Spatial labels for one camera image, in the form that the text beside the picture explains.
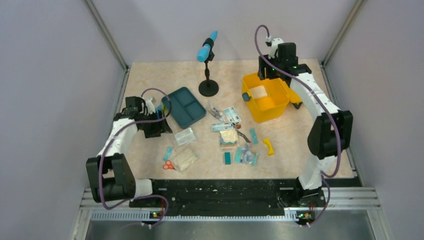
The clear packet white pads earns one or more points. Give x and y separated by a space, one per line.
185 136

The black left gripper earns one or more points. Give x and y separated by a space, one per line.
161 126

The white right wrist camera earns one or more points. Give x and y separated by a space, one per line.
273 43

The black handled bandage shears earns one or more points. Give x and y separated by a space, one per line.
243 136

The cluster of teal sachets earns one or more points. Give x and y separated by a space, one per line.
245 155

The beige gauze packet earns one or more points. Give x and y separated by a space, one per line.
184 159

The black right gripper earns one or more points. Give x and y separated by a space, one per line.
262 66

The white teal label packet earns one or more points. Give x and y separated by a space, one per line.
223 126

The yellow medicine kit box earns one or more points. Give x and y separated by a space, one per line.
267 99

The yellow curved plastic piece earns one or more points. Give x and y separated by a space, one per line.
270 149

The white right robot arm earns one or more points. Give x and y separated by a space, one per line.
331 131

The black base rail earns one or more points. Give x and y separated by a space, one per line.
235 197

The small orange scissors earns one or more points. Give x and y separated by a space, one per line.
168 165

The clear packet small items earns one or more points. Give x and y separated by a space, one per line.
217 114

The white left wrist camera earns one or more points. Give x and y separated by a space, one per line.
150 104

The teal rectangular block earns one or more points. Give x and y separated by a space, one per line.
227 158

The colourful toy brick block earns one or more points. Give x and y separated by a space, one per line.
160 112

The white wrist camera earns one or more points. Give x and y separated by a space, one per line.
150 104
273 43

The teal divided tray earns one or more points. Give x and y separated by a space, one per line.
185 107

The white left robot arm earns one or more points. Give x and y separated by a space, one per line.
109 174

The white printed packet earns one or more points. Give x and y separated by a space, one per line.
232 115

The teal sachet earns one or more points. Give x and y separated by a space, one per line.
168 153
254 136

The beige bandage packet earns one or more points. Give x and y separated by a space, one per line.
228 138

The white gauze packet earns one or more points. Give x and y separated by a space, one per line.
258 92

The blue microphone on stand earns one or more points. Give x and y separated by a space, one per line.
208 87

